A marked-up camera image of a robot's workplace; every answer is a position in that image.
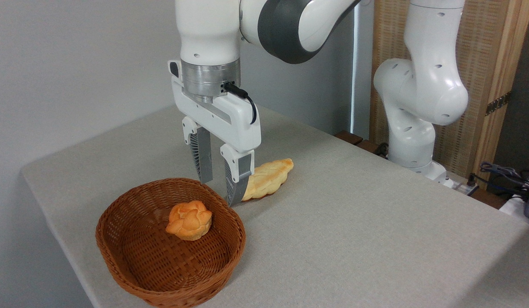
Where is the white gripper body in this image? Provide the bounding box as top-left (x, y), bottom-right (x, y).
top-left (168, 60), bottom-right (262, 153)

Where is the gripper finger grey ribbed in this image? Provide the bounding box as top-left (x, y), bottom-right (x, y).
top-left (220, 143), bottom-right (255, 207)
top-left (182, 116), bottom-right (214, 184)

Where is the long braided bread loaf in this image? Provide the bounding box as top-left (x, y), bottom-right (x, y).
top-left (241, 158), bottom-right (294, 201)

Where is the round knotted bread roll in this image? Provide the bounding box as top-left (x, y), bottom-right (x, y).
top-left (165, 200), bottom-right (213, 241)

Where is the brown woven wicker basket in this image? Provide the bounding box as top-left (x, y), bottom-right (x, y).
top-left (95, 178), bottom-right (246, 308)

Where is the wooden woven folding screen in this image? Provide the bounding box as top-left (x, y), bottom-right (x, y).
top-left (369, 0), bottom-right (529, 190)

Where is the metal screen hinge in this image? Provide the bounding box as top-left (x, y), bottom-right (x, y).
top-left (485, 91), bottom-right (512, 116)

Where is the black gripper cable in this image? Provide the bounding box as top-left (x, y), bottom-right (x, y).
top-left (224, 82), bottom-right (257, 125)

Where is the white vertical frame strip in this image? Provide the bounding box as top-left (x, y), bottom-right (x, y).
top-left (351, 4), bottom-right (360, 134)

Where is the black cable bundle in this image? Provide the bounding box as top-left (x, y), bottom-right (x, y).
top-left (479, 161), bottom-right (529, 198)

